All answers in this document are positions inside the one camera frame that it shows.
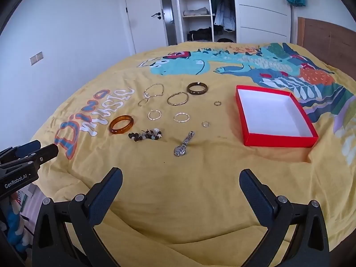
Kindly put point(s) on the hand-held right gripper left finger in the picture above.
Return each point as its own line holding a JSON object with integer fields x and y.
{"x": 107, "y": 196}

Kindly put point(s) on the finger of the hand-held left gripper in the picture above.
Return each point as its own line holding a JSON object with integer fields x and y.
{"x": 27, "y": 148}
{"x": 46, "y": 153}

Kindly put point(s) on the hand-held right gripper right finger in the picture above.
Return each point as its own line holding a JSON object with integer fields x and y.
{"x": 254, "y": 197}

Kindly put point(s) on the amber resin bangle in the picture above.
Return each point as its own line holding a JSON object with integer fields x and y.
{"x": 112, "y": 129}

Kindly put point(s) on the silver wristwatch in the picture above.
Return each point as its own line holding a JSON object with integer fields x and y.
{"x": 180, "y": 150}

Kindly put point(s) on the red cardboard box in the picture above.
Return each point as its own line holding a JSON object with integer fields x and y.
{"x": 269, "y": 111}

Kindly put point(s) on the thin gold bangle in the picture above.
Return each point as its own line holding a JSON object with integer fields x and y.
{"x": 178, "y": 105}

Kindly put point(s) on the picture book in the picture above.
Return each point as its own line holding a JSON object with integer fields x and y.
{"x": 26, "y": 197}

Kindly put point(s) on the blue plush toy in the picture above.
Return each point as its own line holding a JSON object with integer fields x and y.
{"x": 14, "y": 225}

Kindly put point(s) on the yellow dinosaur printed blanket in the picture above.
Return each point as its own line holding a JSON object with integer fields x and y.
{"x": 172, "y": 189}

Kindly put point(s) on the dark brown bangle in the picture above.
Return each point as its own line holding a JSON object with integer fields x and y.
{"x": 196, "y": 93}

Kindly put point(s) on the white door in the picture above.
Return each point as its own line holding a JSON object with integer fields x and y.
{"x": 144, "y": 33}

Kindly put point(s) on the dark clothes pile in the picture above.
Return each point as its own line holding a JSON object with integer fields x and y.
{"x": 226, "y": 40}

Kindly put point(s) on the folded dark clothes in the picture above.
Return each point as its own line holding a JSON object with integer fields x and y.
{"x": 199, "y": 34}

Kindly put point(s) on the wooden headboard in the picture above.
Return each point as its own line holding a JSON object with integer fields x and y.
{"x": 328, "y": 39}

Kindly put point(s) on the grey puffer jacket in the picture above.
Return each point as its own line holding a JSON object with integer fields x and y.
{"x": 225, "y": 16}

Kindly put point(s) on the white wardrobe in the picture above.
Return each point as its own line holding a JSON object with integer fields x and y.
{"x": 261, "y": 5}

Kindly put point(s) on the folded beige clothes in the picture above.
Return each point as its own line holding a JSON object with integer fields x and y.
{"x": 196, "y": 12}

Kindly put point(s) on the wall light switch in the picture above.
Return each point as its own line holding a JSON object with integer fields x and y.
{"x": 36, "y": 58}

